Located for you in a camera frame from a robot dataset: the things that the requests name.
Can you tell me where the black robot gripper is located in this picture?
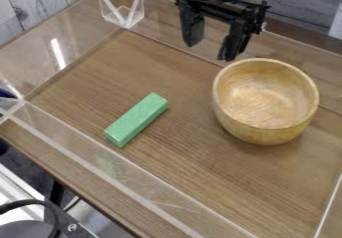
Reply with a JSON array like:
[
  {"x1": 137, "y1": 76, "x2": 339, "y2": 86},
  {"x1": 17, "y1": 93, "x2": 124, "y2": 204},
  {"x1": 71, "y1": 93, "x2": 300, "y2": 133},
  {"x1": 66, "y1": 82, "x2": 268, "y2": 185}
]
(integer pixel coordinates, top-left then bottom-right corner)
[{"x1": 177, "y1": 0, "x2": 270, "y2": 61}]

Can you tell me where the green rectangular block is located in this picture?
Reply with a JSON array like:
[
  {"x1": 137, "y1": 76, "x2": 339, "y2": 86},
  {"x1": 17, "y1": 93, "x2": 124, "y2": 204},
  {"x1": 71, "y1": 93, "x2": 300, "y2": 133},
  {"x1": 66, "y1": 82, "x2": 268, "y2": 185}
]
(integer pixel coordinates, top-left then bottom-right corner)
[{"x1": 105, "y1": 93, "x2": 169, "y2": 148}]

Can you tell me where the brown wooden bowl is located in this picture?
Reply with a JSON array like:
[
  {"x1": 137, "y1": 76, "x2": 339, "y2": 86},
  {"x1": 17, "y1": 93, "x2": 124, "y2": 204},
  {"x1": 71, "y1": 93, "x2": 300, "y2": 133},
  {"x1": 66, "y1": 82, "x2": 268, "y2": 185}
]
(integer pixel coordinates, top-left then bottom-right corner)
[{"x1": 213, "y1": 58, "x2": 320, "y2": 145}]

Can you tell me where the clear acrylic tray wall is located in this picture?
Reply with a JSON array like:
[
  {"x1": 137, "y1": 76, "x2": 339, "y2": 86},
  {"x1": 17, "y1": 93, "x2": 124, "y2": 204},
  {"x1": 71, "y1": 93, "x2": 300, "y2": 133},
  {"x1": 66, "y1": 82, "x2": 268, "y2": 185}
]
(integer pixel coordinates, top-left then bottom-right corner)
[{"x1": 0, "y1": 0, "x2": 342, "y2": 238}]

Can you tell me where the black table leg bracket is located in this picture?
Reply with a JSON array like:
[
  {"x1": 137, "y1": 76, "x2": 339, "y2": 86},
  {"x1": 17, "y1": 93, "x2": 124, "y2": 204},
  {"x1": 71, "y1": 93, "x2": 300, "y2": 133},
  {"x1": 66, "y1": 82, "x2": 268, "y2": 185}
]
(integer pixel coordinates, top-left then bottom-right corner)
[{"x1": 47, "y1": 181, "x2": 99, "y2": 238}]

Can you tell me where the black cable loop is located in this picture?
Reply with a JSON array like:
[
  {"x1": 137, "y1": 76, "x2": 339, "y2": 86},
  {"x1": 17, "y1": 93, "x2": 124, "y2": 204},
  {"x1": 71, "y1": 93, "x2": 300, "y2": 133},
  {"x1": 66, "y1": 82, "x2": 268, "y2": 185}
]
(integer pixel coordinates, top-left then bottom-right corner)
[{"x1": 0, "y1": 199, "x2": 63, "y2": 238}]

